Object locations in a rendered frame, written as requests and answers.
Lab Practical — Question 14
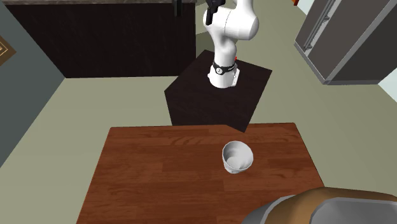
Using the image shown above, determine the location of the dark robot stand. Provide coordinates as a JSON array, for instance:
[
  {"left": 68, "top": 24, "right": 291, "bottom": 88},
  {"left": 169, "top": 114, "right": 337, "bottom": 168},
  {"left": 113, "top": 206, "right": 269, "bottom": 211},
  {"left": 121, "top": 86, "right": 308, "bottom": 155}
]
[{"left": 164, "top": 49, "right": 274, "bottom": 134}]

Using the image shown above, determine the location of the grey refrigerator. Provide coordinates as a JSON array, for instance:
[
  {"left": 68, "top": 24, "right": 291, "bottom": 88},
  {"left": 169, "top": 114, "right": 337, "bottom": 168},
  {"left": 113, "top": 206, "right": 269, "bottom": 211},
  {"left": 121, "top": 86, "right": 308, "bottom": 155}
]
[{"left": 293, "top": 0, "right": 397, "bottom": 86}]

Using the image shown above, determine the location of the white cup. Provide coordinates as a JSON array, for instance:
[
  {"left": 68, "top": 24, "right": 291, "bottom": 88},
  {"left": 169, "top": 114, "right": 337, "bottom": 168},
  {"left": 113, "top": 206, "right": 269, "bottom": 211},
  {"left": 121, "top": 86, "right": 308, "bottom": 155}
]
[{"left": 221, "top": 140, "right": 254, "bottom": 175}]

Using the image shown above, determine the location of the brown wooden table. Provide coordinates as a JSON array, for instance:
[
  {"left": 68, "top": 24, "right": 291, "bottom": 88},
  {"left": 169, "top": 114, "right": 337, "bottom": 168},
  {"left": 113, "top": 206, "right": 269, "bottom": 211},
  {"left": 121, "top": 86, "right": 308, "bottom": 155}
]
[{"left": 76, "top": 122, "right": 326, "bottom": 224}]

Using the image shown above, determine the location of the brown framed wall picture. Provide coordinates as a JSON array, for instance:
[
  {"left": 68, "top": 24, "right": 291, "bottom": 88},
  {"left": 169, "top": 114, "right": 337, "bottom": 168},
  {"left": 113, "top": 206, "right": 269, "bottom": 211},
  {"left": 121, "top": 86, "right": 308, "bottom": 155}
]
[{"left": 0, "top": 35, "right": 17, "bottom": 67}]

